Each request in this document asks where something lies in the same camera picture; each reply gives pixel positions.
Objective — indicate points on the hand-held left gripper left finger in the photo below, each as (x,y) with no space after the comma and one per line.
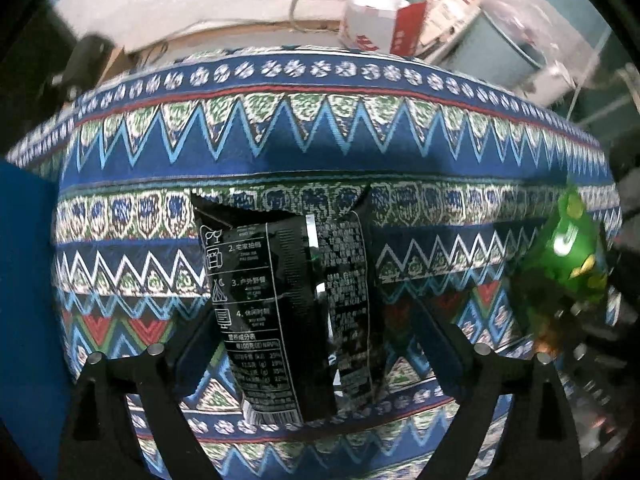
(192,355)

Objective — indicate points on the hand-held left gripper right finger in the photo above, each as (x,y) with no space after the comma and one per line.
(440,355)

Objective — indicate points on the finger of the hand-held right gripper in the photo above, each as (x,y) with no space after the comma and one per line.
(585,330)
(622,177)

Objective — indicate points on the green snack bag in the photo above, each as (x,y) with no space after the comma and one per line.
(570,245)

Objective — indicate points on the glossy black snack packet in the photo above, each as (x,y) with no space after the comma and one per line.
(280,310)

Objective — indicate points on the blue cardboard box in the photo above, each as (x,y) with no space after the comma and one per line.
(30,285)

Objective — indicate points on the light blue bin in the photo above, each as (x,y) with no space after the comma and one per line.
(480,55)

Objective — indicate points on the stack of white boxes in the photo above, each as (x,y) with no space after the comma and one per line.
(450,10)

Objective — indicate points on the patterned blue tablecloth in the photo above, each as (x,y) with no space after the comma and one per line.
(300,125)

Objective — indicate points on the white and red cardboard box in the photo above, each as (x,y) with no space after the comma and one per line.
(375,20)

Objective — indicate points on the large black object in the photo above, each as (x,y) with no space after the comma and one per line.
(35,85)

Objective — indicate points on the small black device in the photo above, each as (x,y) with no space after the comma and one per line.
(85,60)

